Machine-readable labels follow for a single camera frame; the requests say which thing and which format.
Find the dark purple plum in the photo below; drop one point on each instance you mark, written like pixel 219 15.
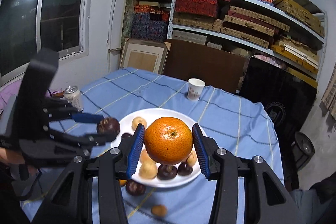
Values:
pixel 184 169
pixel 126 135

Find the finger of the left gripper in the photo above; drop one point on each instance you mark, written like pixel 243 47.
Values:
pixel 79 145
pixel 59 110

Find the blue checked tablecloth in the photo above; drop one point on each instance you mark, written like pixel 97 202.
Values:
pixel 160 103

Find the black chair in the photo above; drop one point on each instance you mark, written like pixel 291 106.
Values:
pixel 286 99

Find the pale peach round fruit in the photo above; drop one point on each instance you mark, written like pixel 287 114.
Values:
pixel 148 170

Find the small brown kiwi fruit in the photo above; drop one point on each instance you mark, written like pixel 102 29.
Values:
pixel 159 210

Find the pale peach fruit on plate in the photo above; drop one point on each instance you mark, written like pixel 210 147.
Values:
pixel 138 120

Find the cardboard framed box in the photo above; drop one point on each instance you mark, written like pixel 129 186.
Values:
pixel 145 55

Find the pale yellow pear fruit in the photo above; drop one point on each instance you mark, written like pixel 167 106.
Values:
pixel 144 157

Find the window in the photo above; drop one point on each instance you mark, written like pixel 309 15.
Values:
pixel 27 26

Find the white drink can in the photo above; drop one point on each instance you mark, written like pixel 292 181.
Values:
pixel 73 95

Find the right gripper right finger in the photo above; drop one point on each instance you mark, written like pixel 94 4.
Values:
pixel 220 165

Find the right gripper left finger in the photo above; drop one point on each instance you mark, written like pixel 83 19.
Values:
pixel 119 163

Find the metal storage shelf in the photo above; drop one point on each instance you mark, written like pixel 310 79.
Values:
pixel 291 31

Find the large orange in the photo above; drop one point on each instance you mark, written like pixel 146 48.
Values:
pixel 168 140

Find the dark purple mangosteen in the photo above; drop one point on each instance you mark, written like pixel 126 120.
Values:
pixel 108 125
pixel 167 172
pixel 134 188

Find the white oval plate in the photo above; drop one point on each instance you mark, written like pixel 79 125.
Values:
pixel 150 115

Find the brown board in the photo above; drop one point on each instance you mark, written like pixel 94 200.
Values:
pixel 220 69

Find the white paper cup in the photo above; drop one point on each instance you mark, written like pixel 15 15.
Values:
pixel 195 88

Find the yellow tomato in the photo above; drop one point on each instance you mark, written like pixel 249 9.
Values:
pixel 122 182

